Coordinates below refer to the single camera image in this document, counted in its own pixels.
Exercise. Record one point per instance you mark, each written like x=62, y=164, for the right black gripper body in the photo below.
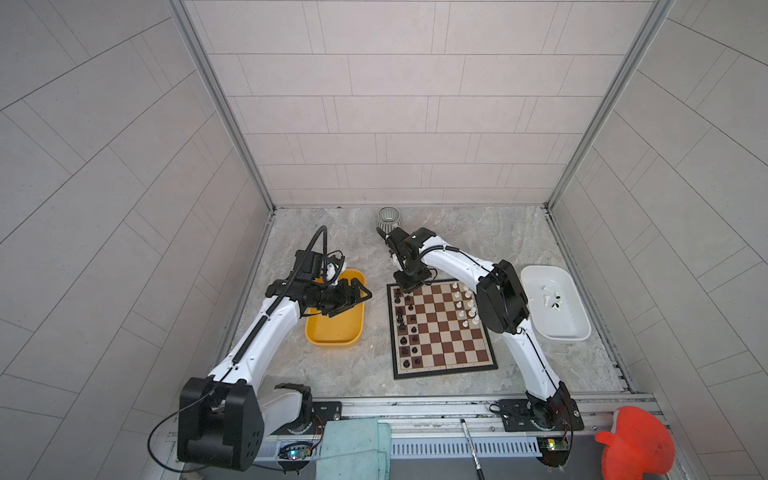
x=410, y=275

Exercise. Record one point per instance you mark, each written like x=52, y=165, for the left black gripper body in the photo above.
x=321, y=294

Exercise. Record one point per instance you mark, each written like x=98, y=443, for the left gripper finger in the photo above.
x=358, y=290
x=356, y=309

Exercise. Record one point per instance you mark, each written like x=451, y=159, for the yellow plastic tray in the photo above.
x=342, y=330

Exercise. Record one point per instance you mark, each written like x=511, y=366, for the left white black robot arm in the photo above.
x=221, y=420

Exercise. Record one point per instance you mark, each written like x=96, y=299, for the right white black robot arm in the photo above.
x=502, y=307

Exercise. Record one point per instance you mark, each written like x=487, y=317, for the white chess pieces on board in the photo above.
x=464, y=304

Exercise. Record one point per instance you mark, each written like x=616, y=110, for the black chess pieces on board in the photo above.
x=406, y=343

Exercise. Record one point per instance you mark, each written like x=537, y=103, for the brown white chessboard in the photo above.
x=447, y=347

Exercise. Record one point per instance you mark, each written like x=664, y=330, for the white ribbed ceramic cup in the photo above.
x=388, y=218

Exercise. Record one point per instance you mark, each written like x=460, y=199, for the white plastic tray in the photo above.
x=557, y=311

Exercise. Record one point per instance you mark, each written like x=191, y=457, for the green cloth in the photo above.
x=355, y=449

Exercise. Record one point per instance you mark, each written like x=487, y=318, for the black pen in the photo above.
x=472, y=449

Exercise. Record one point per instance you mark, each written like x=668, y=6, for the red plastic funnel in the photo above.
x=637, y=444

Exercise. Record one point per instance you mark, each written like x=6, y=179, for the aluminium rail frame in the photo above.
x=429, y=427

